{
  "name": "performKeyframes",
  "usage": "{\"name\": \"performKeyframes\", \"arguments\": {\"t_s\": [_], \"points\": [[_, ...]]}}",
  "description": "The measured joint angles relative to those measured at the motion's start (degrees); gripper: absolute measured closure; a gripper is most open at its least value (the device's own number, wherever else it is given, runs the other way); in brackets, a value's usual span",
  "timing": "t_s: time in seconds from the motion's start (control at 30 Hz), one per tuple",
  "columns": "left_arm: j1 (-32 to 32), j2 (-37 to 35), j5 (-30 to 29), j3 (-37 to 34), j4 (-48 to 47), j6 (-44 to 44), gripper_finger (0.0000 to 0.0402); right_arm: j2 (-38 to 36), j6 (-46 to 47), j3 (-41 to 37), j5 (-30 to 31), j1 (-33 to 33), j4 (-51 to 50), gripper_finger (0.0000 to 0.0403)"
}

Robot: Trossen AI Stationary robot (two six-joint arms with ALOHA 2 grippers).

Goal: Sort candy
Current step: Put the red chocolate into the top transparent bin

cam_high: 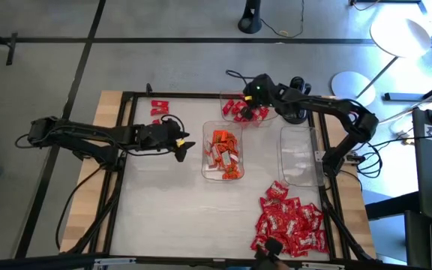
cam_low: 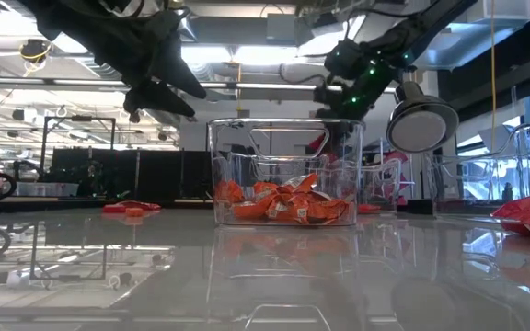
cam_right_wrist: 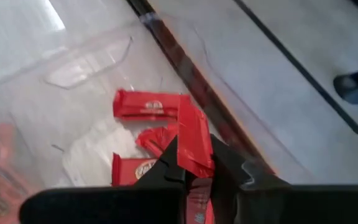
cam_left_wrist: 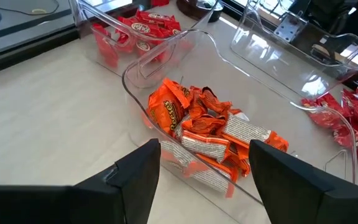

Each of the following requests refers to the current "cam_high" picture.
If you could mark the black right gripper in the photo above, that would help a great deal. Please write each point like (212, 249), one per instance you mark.
(261, 92)

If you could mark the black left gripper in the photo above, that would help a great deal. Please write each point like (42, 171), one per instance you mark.
(159, 135)

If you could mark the red KitKat candy bar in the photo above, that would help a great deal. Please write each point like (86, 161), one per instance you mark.
(156, 122)
(263, 114)
(238, 108)
(256, 120)
(238, 117)
(159, 103)
(228, 107)
(159, 111)

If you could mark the orange Reese's candy pack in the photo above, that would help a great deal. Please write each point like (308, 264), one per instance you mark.
(223, 150)
(211, 153)
(232, 141)
(231, 173)
(220, 137)
(228, 161)

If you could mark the clear plastic bin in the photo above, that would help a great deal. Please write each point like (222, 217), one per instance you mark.
(231, 118)
(300, 157)
(222, 153)

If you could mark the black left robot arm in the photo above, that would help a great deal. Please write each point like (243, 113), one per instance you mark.
(84, 137)

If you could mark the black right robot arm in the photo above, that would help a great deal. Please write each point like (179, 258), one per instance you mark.
(336, 107)

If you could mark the red Skittles candy pack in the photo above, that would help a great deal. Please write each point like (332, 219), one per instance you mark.
(311, 212)
(277, 191)
(258, 243)
(287, 243)
(276, 222)
(267, 204)
(321, 242)
(314, 224)
(291, 205)
(293, 227)
(262, 226)
(305, 242)

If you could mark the black floor stand pole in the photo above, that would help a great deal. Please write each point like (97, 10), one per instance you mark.
(249, 20)

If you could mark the metal frame bracket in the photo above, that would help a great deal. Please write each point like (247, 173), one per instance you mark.
(318, 156)

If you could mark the black table-level camera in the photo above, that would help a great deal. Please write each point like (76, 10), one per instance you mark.
(270, 255)

